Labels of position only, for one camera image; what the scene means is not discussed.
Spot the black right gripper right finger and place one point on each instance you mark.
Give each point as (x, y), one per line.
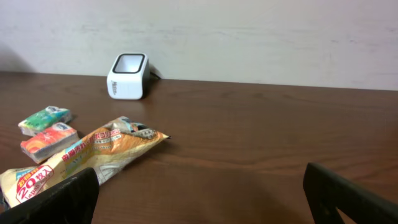
(328, 193)

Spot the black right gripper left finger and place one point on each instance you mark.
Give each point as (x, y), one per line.
(73, 200)

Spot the yellow snack bag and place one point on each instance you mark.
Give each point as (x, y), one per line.
(107, 150)

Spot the orange tissue pack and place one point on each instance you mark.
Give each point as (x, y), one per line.
(49, 142)

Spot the green tissue pack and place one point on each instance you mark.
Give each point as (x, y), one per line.
(43, 119)

